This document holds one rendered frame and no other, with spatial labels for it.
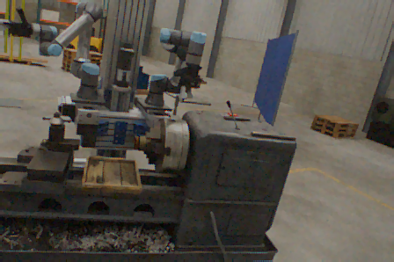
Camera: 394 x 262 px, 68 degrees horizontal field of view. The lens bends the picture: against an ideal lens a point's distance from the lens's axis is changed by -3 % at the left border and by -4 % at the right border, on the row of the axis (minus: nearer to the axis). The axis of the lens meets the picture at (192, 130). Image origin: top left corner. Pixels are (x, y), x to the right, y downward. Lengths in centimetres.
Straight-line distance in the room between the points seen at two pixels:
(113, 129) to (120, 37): 68
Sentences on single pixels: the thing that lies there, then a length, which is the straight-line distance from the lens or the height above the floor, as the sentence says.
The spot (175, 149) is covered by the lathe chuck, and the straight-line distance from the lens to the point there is 157.
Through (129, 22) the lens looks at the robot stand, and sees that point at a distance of 237.
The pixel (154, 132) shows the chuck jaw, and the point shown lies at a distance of 172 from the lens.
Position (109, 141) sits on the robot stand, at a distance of 229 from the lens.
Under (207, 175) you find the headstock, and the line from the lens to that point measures 161.
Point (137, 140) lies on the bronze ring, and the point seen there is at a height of 111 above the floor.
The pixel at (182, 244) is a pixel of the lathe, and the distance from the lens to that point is 183.
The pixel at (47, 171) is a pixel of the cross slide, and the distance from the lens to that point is 157.
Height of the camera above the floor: 165
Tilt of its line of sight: 16 degrees down
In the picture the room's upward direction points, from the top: 12 degrees clockwise
